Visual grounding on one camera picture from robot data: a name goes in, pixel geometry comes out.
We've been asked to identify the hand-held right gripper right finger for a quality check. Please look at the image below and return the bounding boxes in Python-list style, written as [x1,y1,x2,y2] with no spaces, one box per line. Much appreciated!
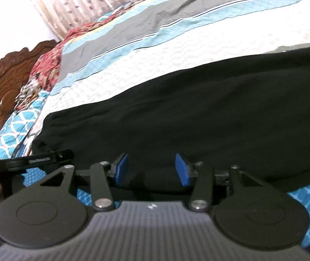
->
[175,153,256,212]

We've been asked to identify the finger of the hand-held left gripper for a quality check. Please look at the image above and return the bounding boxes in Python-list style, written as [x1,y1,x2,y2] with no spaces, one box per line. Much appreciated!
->
[5,149,74,172]

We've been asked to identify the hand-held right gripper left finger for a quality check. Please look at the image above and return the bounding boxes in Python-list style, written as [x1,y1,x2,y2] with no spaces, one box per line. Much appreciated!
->
[38,153,130,212]

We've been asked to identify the black pants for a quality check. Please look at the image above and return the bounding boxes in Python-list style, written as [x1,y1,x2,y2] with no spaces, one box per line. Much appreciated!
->
[31,41,310,196]

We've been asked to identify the carved wooden headboard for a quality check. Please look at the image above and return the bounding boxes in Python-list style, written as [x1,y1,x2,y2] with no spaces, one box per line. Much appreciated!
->
[0,39,63,138]

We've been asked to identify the beige leaf print curtain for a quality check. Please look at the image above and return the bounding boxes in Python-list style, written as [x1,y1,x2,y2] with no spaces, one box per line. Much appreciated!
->
[34,0,207,40]

